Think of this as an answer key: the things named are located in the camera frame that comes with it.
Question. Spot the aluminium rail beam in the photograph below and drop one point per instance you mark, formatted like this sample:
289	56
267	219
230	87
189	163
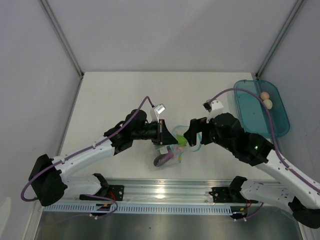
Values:
167	191

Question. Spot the pink peach toy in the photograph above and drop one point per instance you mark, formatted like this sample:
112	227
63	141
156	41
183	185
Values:
264	95

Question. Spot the teal plastic bin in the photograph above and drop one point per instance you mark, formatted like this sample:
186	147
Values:
251	113

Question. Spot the left aluminium frame post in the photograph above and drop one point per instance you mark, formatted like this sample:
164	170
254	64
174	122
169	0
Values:
52	19

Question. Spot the white slotted cable duct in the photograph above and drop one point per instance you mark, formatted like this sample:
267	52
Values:
132	208

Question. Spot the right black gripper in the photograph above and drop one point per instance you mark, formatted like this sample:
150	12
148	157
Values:
196	126

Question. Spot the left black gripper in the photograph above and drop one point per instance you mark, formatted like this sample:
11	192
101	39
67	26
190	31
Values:
163	137

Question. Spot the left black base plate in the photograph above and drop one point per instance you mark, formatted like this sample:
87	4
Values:
115	192

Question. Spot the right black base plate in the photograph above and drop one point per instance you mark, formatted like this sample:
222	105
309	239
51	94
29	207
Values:
221	194

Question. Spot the green cucumber toy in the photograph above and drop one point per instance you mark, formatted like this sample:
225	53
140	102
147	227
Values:
181	140

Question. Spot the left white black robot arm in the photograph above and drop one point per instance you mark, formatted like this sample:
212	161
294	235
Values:
52	179

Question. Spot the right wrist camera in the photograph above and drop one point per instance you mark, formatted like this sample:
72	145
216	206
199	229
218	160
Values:
214	108

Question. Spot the clear zip top bag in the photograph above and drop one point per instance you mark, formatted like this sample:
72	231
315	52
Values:
177	159

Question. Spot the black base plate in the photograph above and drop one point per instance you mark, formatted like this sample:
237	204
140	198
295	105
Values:
115	192
221	194

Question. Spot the aluminium frame post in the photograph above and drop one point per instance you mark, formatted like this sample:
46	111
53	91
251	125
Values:
283	31
52	19

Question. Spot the purple eggplant toy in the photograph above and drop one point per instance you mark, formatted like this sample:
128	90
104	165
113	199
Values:
161	159

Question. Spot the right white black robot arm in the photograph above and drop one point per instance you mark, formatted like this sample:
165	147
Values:
301	196

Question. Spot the right aluminium frame post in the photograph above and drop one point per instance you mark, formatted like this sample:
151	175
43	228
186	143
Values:
283	31

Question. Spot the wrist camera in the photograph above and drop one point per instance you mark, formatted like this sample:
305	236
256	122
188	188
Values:
156	111
214	108

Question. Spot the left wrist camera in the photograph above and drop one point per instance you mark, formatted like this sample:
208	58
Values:
156	111

